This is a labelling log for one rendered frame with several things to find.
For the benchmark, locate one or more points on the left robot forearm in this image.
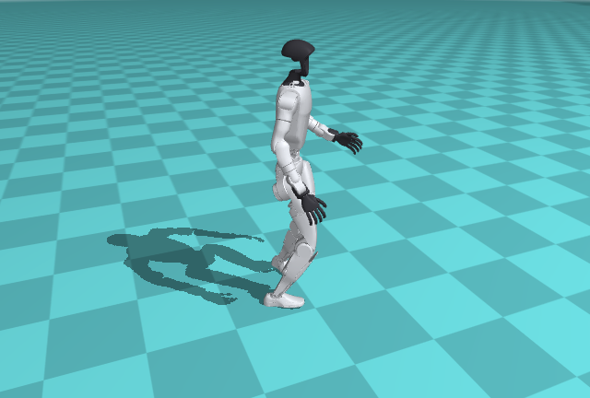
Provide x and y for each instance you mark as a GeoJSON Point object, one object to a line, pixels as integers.
{"type": "Point", "coordinates": [320, 129]}

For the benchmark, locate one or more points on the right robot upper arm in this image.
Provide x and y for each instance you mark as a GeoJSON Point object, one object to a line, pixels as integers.
{"type": "Point", "coordinates": [287, 105]}

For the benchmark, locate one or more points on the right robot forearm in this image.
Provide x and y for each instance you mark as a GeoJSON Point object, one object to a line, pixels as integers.
{"type": "Point", "coordinates": [285, 162]}

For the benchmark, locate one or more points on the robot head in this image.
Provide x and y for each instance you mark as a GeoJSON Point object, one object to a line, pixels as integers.
{"type": "Point", "coordinates": [297, 50]}

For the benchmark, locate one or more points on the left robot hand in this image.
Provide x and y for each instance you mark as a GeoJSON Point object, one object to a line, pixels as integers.
{"type": "Point", "coordinates": [346, 139]}

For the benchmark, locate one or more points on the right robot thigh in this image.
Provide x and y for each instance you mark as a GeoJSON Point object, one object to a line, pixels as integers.
{"type": "Point", "coordinates": [283, 192]}

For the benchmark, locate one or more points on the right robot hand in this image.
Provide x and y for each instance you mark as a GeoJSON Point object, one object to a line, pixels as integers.
{"type": "Point", "coordinates": [310, 203]}

